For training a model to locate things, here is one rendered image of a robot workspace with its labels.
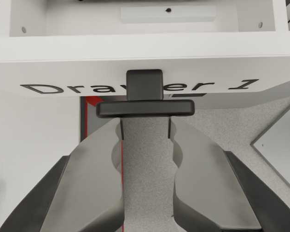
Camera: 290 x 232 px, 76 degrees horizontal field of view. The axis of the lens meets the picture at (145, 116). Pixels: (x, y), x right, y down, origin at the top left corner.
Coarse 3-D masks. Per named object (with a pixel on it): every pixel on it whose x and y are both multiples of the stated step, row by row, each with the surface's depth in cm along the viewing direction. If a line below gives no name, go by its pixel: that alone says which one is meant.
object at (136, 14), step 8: (128, 8) 21; (136, 8) 21; (144, 8) 21; (152, 8) 21; (160, 8) 21; (168, 8) 21; (176, 8) 21; (184, 8) 21; (192, 8) 21; (200, 8) 21; (208, 8) 21; (128, 16) 21; (136, 16) 21; (144, 16) 21; (152, 16) 21; (160, 16) 21; (168, 16) 21; (176, 16) 21; (184, 16) 21; (192, 16) 21; (200, 16) 21; (208, 16) 21
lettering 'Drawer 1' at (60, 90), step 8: (248, 80) 18; (256, 80) 18; (32, 88) 19; (56, 88) 19; (72, 88) 19; (96, 88) 19; (104, 88) 19; (112, 88) 19; (232, 88) 21; (240, 88) 21
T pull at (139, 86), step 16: (128, 80) 14; (144, 80) 14; (160, 80) 14; (128, 96) 14; (144, 96) 14; (160, 96) 14; (96, 112) 14; (112, 112) 13; (128, 112) 13; (144, 112) 13; (160, 112) 13; (176, 112) 13; (192, 112) 14
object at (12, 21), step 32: (0, 0) 16; (32, 0) 19; (64, 0) 22; (96, 0) 22; (128, 0) 22; (160, 0) 22; (192, 0) 22; (224, 0) 22; (256, 0) 19; (0, 32) 16; (32, 32) 19; (64, 32) 22; (96, 32) 22; (128, 32) 22; (160, 32) 22; (192, 32) 22
